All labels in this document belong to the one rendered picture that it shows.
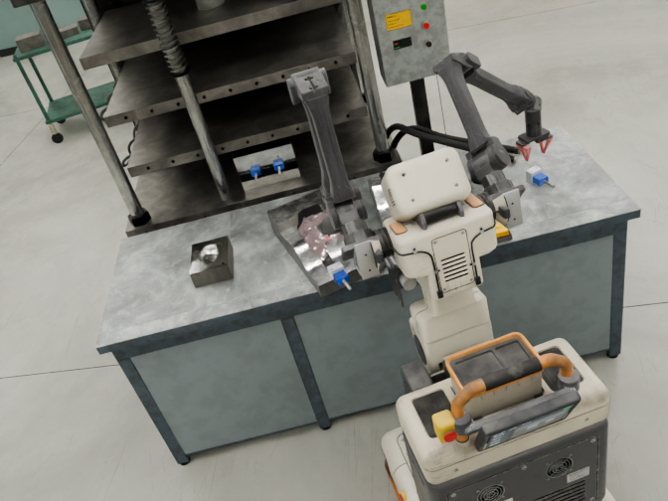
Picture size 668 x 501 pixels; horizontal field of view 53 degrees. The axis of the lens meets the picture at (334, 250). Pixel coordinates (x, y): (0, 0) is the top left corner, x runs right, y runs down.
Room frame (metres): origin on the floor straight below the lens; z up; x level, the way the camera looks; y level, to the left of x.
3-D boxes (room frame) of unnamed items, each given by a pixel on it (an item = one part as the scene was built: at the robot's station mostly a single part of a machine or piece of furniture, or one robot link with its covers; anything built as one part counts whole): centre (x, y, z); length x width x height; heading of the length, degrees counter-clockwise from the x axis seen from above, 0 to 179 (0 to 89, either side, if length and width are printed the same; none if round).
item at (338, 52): (3.10, 0.23, 1.27); 1.10 x 0.74 x 0.05; 88
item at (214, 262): (2.16, 0.47, 0.84); 0.20 x 0.15 x 0.07; 178
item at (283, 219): (2.08, 0.03, 0.86); 0.50 x 0.26 x 0.11; 15
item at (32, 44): (6.30, 1.80, 0.50); 0.98 x 0.55 x 1.01; 97
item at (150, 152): (3.10, 0.23, 1.02); 1.10 x 0.74 x 0.05; 88
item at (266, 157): (2.97, 0.19, 0.87); 0.50 x 0.27 x 0.17; 178
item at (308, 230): (2.08, 0.02, 0.90); 0.26 x 0.18 x 0.08; 15
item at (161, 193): (3.05, 0.23, 0.76); 1.30 x 0.84 x 0.06; 88
